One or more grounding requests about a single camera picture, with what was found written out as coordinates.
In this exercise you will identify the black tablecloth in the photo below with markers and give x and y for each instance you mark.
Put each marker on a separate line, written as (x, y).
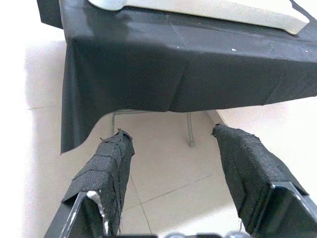
(148, 74)

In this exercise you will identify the white plastic children table top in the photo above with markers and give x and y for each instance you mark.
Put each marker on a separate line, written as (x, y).
(223, 12)

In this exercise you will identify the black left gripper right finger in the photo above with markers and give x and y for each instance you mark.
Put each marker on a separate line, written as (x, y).
(252, 173)

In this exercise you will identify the grey metal table frame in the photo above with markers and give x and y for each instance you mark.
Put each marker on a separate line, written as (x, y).
(190, 129)

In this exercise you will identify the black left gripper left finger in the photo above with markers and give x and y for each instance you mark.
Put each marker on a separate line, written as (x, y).
(104, 178)

